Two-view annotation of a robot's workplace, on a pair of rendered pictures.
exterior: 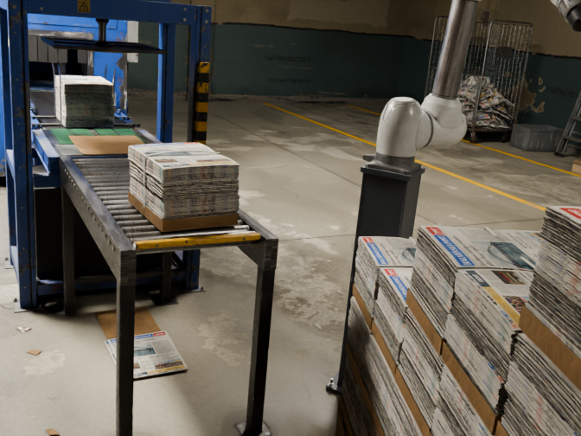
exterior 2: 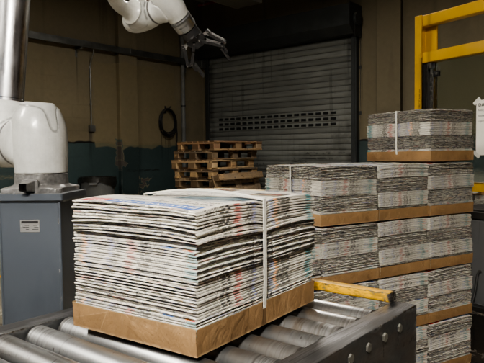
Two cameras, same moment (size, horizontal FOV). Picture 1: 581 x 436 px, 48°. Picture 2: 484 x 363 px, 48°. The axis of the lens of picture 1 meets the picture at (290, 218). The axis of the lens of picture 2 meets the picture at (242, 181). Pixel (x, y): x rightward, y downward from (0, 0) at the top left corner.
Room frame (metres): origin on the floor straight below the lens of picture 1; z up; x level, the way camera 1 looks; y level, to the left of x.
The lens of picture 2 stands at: (2.66, 1.38, 1.11)
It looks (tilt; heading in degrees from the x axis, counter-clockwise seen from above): 3 degrees down; 247
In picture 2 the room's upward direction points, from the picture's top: 1 degrees counter-clockwise
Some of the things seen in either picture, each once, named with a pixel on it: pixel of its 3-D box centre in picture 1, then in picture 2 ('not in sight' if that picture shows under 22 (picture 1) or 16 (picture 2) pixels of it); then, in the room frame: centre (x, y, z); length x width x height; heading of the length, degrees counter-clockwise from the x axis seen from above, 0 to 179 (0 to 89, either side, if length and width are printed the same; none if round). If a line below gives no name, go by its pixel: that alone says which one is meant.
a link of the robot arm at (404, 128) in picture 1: (401, 125); (38, 137); (2.59, -0.40, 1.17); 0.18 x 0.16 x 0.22; 121
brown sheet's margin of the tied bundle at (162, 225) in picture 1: (192, 215); (235, 288); (2.24, 0.35, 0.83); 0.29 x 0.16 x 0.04; 122
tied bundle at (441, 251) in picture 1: (501, 290); (319, 192); (1.51, -0.53, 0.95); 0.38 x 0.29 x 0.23; 98
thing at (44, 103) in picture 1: (69, 114); not in sight; (4.54, 1.59, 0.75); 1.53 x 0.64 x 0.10; 28
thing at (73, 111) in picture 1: (84, 100); not in sight; (4.04, 1.33, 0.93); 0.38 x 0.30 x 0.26; 28
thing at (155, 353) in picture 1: (146, 354); not in sight; (2.67, 0.60, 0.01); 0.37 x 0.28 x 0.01; 28
